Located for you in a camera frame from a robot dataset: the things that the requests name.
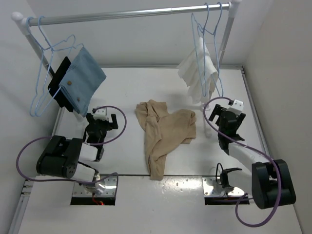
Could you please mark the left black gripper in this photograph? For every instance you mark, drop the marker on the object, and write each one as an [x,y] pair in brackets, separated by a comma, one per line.
[110,126]

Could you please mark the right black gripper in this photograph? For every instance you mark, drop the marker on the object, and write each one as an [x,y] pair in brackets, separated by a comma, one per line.
[217,111]

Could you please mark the beige t shirt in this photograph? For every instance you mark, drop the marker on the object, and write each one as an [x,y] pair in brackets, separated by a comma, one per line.
[164,132]

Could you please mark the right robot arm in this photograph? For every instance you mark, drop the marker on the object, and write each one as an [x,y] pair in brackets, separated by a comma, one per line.
[265,180]

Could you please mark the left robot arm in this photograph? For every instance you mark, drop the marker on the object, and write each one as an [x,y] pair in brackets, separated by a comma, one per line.
[64,158]

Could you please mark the white cloth on hanger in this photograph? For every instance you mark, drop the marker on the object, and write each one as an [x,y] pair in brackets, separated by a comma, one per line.
[188,71]

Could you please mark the blue hanger with white cloth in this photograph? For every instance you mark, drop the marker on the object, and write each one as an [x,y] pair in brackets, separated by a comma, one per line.
[200,48]

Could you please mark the blue hanger with denim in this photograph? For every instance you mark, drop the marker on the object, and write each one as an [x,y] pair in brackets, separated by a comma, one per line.
[52,91]

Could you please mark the empty blue hanger left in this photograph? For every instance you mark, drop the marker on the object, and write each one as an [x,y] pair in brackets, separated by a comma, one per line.
[46,55]

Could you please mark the blue denim cloth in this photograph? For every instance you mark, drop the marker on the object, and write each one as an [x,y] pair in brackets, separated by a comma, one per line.
[81,80]

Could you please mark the black cloth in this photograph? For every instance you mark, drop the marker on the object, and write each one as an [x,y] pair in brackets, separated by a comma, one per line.
[54,85]

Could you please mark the metal clothes rack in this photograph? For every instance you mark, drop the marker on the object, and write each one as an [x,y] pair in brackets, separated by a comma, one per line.
[231,6]

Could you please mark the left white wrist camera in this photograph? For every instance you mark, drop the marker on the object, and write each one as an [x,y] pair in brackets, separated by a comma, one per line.
[101,114]

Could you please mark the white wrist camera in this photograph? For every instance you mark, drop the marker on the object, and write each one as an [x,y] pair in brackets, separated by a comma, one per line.
[101,114]
[236,107]

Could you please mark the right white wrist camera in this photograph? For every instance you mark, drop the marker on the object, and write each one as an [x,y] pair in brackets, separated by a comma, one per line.
[236,107]

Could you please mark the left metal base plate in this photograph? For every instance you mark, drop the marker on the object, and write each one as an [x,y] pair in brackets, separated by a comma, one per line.
[106,188]

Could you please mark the metal base plate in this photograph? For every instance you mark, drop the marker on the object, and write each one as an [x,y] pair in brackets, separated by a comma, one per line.
[212,189]
[106,188]

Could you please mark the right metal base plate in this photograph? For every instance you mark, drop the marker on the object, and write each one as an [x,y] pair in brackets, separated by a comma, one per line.
[212,189]

